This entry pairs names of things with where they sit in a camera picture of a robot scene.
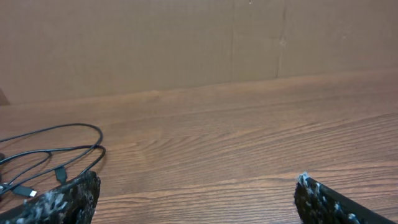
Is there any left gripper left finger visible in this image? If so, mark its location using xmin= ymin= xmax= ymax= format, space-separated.
xmin=1 ymin=171 xmax=101 ymax=224

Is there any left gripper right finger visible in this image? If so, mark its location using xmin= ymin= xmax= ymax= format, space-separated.
xmin=294 ymin=172 xmax=394 ymax=224

